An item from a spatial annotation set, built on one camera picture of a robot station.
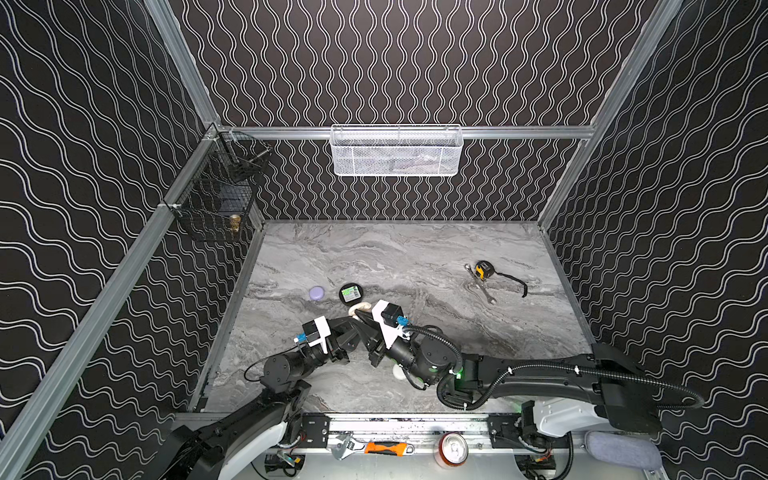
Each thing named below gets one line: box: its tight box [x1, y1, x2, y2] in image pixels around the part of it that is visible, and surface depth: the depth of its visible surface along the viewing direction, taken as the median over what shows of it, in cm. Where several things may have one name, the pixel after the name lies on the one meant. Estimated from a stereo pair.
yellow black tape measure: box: [475, 260, 528, 298], surface depth 105 cm
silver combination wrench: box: [464, 263, 497, 305], surface depth 105 cm
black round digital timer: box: [339, 282, 363, 306], surface depth 100 cm
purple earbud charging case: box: [309, 285, 325, 301], surface depth 102 cm
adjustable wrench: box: [331, 433, 355, 461], surface depth 74 cm
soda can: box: [434, 431, 469, 467], surface depth 64 cm
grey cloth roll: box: [585, 431, 663, 472], surface depth 72 cm
